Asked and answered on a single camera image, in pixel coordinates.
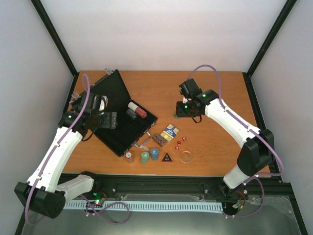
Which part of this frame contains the dark blue poker chip stack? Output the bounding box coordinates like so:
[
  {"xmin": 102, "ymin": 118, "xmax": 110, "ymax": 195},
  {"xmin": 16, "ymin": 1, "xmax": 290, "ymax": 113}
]
[{"xmin": 126, "ymin": 109, "xmax": 137, "ymax": 120}]

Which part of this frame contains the black poker set case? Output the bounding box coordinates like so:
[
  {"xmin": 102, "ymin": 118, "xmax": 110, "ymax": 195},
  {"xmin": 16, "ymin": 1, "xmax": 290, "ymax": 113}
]
[{"xmin": 83, "ymin": 70, "xmax": 157, "ymax": 157}]

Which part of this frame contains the red poker chip stack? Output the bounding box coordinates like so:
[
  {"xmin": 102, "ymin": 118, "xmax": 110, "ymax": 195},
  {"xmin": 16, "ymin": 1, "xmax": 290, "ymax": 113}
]
[{"xmin": 135, "ymin": 107, "xmax": 147, "ymax": 118}]

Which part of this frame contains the blue yellow card deck box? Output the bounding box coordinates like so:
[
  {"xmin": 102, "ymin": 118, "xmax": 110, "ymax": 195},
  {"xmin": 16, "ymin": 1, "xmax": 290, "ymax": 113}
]
[{"xmin": 160, "ymin": 124, "xmax": 179, "ymax": 142}]

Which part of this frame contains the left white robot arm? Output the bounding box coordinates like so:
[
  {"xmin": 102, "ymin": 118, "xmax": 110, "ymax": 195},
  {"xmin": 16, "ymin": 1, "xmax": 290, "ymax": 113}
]
[{"xmin": 14, "ymin": 111, "xmax": 117, "ymax": 221}]

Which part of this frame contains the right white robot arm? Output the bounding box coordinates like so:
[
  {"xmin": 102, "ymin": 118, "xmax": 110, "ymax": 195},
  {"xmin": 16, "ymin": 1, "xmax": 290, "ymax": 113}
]
[{"xmin": 177, "ymin": 88, "xmax": 274, "ymax": 189}]

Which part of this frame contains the orange white poker chip stack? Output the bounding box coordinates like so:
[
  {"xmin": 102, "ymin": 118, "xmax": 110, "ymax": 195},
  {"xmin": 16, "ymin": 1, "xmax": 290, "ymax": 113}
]
[{"xmin": 125, "ymin": 151, "xmax": 134, "ymax": 164}]

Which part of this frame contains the light green poker chip stack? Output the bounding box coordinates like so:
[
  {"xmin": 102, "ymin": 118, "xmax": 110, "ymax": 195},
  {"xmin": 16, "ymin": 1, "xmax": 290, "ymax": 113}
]
[{"xmin": 140, "ymin": 151, "xmax": 150, "ymax": 164}]

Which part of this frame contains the clear round dealer button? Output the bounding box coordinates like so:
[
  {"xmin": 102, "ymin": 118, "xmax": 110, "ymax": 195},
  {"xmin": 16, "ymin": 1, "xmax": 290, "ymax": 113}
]
[{"xmin": 180, "ymin": 151, "xmax": 193, "ymax": 164}]

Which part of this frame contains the light blue poker chip stack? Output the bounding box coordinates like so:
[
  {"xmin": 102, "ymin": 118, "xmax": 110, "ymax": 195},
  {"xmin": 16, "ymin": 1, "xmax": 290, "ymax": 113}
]
[{"xmin": 150, "ymin": 148, "xmax": 159, "ymax": 161}]

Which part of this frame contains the black triangular dealer badge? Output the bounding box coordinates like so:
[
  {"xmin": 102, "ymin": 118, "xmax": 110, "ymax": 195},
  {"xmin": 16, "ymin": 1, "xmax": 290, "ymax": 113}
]
[{"xmin": 160, "ymin": 152, "xmax": 174, "ymax": 163}]

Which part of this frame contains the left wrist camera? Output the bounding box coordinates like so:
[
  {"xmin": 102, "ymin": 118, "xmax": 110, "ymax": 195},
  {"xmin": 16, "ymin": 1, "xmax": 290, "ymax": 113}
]
[{"xmin": 84, "ymin": 94, "xmax": 108, "ymax": 115}]

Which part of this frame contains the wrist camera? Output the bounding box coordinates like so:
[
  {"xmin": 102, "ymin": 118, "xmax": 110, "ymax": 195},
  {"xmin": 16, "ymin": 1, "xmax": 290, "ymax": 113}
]
[
  {"xmin": 179, "ymin": 78, "xmax": 202, "ymax": 99},
  {"xmin": 84, "ymin": 94, "xmax": 108, "ymax": 115}
]

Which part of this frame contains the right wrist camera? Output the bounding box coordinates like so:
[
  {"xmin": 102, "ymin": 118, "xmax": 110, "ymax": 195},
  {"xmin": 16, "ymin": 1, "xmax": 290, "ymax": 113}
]
[{"xmin": 179, "ymin": 78, "xmax": 202, "ymax": 99}]

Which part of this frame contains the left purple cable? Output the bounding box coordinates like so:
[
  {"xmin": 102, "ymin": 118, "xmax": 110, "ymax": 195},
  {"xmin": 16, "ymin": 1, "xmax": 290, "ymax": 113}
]
[{"xmin": 24, "ymin": 73, "xmax": 91, "ymax": 225}]

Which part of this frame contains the purple cable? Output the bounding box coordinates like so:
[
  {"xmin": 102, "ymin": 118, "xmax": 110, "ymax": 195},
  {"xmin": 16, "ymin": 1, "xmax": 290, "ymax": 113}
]
[
  {"xmin": 188, "ymin": 64, "xmax": 285, "ymax": 218},
  {"xmin": 24, "ymin": 73, "xmax": 91, "ymax": 225}
]

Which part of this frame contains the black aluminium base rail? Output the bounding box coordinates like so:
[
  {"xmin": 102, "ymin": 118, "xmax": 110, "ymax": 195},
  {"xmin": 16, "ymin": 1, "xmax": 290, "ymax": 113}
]
[{"xmin": 56, "ymin": 173, "xmax": 294, "ymax": 204}]

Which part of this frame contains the white slotted cable duct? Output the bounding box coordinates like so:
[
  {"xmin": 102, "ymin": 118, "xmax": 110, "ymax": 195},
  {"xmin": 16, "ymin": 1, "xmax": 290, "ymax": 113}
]
[{"xmin": 64, "ymin": 200, "xmax": 224, "ymax": 213}]

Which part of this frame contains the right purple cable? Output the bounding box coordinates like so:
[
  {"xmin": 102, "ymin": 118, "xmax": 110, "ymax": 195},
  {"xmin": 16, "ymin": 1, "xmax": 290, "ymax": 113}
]
[{"xmin": 188, "ymin": 64, "xmax": 285, "ymax": 218}]

